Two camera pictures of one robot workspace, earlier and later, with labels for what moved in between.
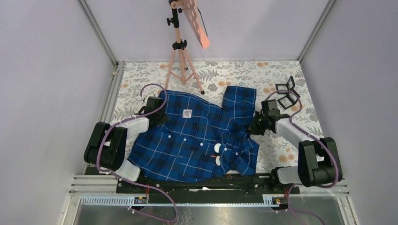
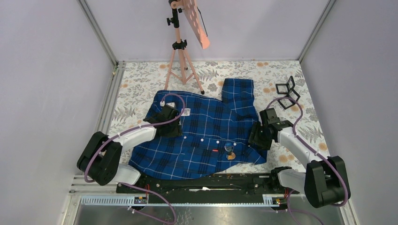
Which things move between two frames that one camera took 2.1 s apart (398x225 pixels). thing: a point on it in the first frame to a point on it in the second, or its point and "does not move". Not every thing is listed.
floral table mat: x=138 y=81 does not move
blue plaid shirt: x=203 y=139 does not move
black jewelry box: x=291 y=97 does not move
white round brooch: x=216 y=147 to x=228 y=146
